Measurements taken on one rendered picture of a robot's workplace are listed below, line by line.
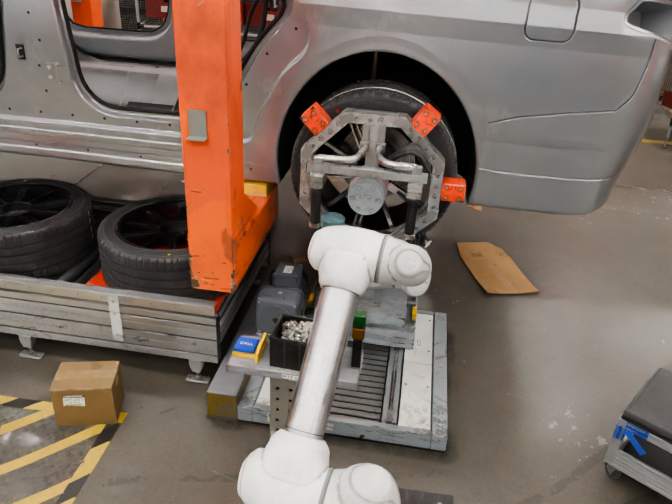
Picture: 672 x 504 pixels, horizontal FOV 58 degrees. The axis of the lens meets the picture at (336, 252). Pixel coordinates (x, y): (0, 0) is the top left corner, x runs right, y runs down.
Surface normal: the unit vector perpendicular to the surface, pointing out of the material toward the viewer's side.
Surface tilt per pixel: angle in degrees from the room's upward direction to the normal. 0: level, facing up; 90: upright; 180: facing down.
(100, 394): 90
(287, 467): 43
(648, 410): 0
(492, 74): 90
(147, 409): 0
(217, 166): 90
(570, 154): 90
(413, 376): 0
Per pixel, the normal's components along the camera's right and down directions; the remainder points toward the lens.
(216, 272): -0.15, 0.47
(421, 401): 0.05, -0.88
